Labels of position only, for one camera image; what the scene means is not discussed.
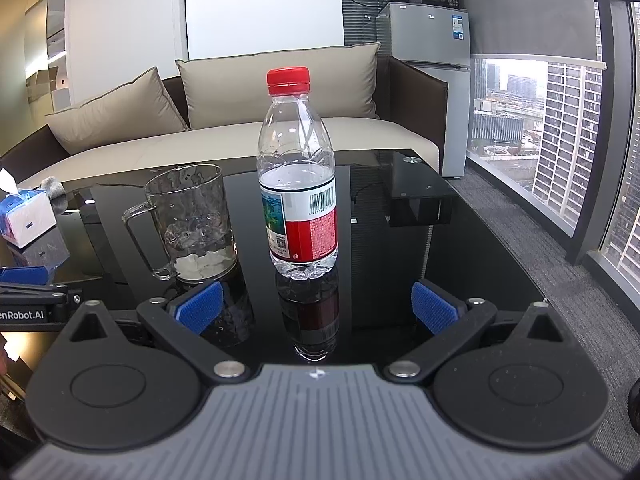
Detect small beige cushion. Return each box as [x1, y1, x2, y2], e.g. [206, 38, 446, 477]
[44, 66, 190, 156]

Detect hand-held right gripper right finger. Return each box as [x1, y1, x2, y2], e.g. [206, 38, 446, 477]
[381, 279, 577, 385]

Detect silver mini fridge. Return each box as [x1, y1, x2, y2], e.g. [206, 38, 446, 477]
[375, 2, 472, 179]

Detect brown beige sofa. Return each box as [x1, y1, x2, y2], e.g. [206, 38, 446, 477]
[0, 54, 450, 197]

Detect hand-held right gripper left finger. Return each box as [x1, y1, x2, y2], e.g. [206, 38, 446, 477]
[60, 280, 249, 387]

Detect grey venetian blinds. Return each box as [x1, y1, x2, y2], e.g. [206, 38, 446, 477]
[338, 0, 392, 57]

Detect red bottle cap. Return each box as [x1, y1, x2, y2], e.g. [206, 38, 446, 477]
[266, 66, 311, 97]

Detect grey roller blind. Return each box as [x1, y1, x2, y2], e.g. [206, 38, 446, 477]
[434, 0, 608, 70]

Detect blue white tissue box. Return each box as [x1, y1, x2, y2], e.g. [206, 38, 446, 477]
[0, 167, 57, 249]

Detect clear plastic water bottle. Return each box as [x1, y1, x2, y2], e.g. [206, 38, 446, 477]
[256, 91, 339, 281]

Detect grey fluffy object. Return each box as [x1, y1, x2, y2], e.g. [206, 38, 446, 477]
[39, 175, 67, 202]

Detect clear glass mug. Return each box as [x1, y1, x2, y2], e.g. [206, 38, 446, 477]
[122, 163, 239, 282]

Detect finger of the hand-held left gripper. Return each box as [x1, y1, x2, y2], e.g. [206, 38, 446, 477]
[0, 266, 82, 307]

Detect large beige cushion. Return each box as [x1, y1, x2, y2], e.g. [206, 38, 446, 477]
[174, 42, 382, 131]

